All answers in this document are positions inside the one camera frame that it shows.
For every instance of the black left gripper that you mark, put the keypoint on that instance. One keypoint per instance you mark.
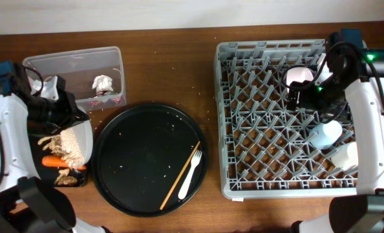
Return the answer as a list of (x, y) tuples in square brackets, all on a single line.
[(72, 116)]

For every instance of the white tissue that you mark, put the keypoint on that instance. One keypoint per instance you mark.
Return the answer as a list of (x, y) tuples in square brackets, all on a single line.
[(102, 83)]

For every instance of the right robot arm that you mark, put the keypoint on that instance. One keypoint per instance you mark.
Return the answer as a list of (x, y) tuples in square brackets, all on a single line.
[(364, 211)]

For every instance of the black rectangular tray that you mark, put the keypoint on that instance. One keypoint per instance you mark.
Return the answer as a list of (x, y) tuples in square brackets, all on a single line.
[(50, 174)]

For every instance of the orange carrot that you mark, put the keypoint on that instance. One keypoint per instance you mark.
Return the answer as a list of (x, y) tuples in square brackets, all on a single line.
[(54, 161)]

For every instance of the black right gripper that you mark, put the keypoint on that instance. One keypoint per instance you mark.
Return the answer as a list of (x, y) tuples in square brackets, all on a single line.
[(304, 98)]

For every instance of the light blue plastic cup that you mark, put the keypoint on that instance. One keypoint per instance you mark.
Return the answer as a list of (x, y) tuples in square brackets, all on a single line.
[(324, 135)]

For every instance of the white plastic fork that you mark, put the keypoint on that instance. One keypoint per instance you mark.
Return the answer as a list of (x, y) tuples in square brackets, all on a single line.
[(195, 160)]

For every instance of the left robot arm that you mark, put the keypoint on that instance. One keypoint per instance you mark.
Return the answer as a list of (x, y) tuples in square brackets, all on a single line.
[(27, 204)]

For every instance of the brown round cookie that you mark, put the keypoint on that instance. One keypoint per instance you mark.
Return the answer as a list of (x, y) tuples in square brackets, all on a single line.
[(67, 181)]

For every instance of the grey dishwasher rack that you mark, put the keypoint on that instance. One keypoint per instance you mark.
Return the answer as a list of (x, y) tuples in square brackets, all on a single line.
[(265, 150)]

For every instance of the grey plate with food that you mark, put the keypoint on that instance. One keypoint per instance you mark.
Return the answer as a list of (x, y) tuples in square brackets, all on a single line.
[(82, 136)]

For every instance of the round black serving tray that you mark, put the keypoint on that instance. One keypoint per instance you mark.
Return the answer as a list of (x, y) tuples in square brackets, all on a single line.
[(139, 154)]

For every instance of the cream plastic cup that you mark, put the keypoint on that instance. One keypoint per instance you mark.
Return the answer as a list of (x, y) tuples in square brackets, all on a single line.
[(346, 156)]

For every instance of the pink shallow bowl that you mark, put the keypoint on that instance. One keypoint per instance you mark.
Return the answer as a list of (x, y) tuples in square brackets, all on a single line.
[(298, 74)]

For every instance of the wooden chopstick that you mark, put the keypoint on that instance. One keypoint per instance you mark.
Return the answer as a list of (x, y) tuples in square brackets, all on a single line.
[(180, 176)]

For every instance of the red snack wrapper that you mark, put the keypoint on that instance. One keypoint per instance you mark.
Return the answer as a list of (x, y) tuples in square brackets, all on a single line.
[(105, 98)]

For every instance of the clear plastic waste bin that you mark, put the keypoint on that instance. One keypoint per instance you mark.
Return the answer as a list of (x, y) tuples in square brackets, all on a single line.
[(79, 68)]

